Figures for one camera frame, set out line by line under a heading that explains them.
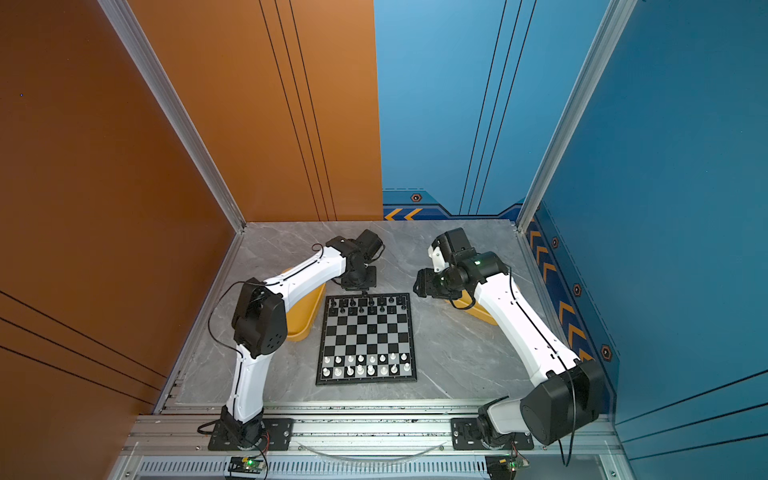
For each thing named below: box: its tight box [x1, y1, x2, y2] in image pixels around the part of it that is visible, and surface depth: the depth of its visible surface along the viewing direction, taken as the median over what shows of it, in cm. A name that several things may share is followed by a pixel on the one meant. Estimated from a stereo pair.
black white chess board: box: [315, 293, 417, 385], surface depth 89 cm
